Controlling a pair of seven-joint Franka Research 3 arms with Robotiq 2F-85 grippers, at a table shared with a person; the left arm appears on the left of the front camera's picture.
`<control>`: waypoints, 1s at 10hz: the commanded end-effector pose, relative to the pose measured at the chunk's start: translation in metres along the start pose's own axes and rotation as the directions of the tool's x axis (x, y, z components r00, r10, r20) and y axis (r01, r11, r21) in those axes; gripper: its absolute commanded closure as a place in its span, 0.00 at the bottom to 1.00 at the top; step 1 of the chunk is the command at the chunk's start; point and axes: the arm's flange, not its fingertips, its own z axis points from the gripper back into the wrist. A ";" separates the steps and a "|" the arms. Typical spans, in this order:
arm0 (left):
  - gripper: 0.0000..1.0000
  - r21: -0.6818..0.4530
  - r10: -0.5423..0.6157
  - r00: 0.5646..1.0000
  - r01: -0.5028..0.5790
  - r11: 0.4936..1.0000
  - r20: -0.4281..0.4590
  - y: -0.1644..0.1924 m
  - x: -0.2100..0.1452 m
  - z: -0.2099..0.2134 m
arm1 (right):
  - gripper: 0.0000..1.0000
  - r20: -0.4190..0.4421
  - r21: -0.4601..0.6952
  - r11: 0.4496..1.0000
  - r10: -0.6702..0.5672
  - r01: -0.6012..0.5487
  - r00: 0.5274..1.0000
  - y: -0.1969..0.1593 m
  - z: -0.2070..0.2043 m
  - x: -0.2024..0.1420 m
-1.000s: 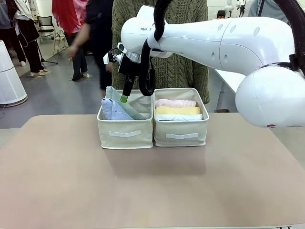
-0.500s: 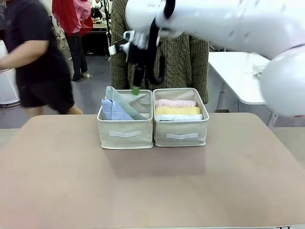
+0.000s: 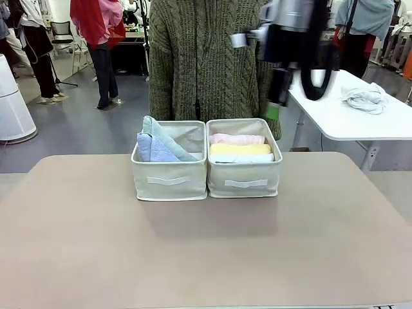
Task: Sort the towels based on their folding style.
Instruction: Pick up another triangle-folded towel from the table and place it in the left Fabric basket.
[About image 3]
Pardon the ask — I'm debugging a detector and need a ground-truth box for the person's right forearm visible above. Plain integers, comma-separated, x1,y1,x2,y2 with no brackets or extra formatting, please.
148,57,176,122

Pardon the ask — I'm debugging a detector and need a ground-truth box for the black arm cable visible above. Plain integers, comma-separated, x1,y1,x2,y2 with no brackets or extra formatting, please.
299,0,342,101

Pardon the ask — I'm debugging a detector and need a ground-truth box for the bystander in red top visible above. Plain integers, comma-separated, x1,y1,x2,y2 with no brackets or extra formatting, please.
70,0,126,111

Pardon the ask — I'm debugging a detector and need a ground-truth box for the pink towel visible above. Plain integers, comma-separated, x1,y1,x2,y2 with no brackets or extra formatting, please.
209,133,267,145

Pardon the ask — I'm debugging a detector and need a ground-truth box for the periwinkle blue cone-folded towel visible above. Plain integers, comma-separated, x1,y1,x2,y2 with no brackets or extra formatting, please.
136,131,181,163

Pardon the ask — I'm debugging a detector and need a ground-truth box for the yellow towel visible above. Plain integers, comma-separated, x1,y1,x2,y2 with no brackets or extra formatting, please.
209,143,273,155

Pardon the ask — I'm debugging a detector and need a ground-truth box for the white towel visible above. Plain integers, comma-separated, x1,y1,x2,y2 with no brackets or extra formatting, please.
211,152,275,164

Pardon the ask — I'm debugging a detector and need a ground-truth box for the bystander in dark clothes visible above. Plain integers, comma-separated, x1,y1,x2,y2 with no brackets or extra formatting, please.
6,0,67,104

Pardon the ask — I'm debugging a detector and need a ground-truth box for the grey folding chair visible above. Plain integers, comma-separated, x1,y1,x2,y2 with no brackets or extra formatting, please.
50,21,95,75

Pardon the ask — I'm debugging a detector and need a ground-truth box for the light teal cone-folded towel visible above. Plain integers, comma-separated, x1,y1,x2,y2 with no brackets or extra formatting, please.
142,115,199,162

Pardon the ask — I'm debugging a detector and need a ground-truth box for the black tripod stand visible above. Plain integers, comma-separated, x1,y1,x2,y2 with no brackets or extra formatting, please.
51,69,79,88

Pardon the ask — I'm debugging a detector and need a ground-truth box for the person in olive knit sweater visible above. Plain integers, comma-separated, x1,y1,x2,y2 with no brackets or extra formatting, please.
147,0,283,141

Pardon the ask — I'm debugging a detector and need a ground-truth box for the cream fabric storage bin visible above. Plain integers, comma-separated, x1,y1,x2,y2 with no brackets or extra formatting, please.
205,117,283,199
130,120,208,202

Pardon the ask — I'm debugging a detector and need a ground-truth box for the crumpled white cloth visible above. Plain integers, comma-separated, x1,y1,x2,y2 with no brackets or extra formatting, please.
340,82,390,115

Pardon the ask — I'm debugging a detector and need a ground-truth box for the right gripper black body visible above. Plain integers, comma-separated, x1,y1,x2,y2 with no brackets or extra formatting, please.
259,24,302,70

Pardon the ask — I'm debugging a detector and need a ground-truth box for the white side table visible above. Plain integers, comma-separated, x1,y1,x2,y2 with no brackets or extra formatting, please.
287,69,412,174

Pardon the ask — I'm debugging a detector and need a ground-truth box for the bystander in light blue shawl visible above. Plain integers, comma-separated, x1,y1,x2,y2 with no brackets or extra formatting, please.
334,0,395,80

